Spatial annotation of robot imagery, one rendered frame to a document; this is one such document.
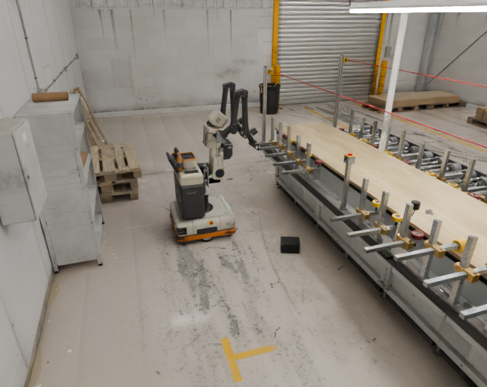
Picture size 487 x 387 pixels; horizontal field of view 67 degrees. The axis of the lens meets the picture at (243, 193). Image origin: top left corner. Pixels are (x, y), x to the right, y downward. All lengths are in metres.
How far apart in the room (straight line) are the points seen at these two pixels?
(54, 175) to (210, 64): 6.98
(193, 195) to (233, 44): 6.71
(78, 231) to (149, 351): 1.40
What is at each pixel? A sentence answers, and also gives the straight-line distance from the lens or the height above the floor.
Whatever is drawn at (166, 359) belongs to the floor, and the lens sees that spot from 3.04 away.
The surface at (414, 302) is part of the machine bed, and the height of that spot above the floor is 0.23.
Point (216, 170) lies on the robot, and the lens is 4.03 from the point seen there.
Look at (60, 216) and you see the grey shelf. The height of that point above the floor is 0.61.
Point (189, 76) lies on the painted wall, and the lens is 9.95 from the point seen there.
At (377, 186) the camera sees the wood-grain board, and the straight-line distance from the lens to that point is 3.53.
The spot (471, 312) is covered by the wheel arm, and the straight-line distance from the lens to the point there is 2.22.
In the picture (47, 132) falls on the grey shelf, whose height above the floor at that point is 1.40.
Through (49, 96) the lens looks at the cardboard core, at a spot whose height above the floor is 1.60.
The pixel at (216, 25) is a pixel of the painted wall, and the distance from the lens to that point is 10.00.
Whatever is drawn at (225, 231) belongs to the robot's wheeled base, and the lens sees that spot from 4.16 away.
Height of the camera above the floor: 2.28
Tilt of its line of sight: 26 degrees down
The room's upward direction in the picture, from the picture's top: straight up
